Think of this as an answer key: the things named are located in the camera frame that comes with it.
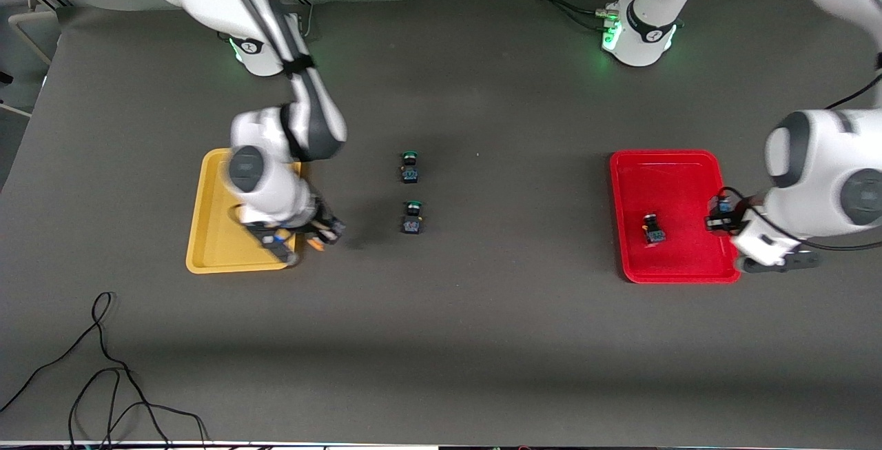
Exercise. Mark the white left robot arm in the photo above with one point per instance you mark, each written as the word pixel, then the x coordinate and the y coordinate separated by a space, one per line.
pixel 827 160

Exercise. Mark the green push button switch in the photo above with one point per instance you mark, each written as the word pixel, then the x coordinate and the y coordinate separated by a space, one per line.
pixel 412 224
pixel 411 173

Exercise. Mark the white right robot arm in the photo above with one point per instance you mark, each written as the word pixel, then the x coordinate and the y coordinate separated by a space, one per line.
pixel 269 181

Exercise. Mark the yellow plastic tray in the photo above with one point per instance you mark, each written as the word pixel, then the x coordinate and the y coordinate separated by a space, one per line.
pixel 213 243

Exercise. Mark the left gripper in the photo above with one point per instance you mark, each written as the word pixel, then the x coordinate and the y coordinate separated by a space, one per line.
pixel 732 216

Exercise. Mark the beige chair frame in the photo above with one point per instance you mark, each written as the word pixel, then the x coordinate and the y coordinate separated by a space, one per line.
pixel 21 17

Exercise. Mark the dark grey table mat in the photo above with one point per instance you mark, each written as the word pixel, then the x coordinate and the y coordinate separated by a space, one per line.
pixel 441 340

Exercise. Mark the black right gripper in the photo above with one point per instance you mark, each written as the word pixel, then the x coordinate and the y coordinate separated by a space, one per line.
pixel 321 219

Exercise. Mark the red plastic tray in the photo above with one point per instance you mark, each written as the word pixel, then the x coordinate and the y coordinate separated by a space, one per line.
pixel 675 181

